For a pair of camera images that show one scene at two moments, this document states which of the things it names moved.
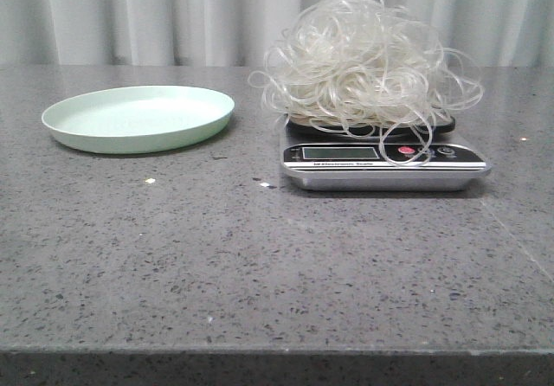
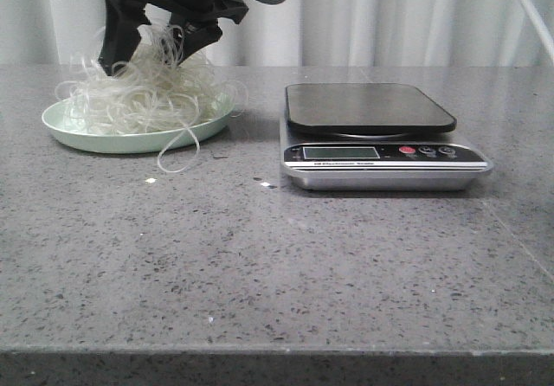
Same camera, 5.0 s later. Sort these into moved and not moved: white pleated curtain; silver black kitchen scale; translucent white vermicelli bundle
Moved: translucent white vermicelli bundle
Not moved: white pleated curtain; silver black kitchen scale
